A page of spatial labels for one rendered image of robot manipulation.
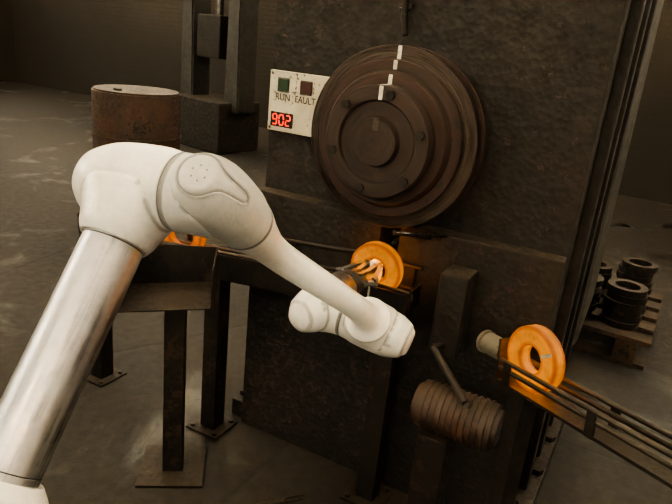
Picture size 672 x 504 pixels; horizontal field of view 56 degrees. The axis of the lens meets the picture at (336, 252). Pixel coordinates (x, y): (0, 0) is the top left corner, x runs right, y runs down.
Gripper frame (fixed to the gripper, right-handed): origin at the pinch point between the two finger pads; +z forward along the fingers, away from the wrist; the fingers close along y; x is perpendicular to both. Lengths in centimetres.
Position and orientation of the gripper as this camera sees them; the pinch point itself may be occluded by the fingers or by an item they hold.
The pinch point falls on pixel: (377, 263)
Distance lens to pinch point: 177.4
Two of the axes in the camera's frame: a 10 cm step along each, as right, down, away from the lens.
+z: 4.8, -2.9, 8.3
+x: 0.8, -9.3, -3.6
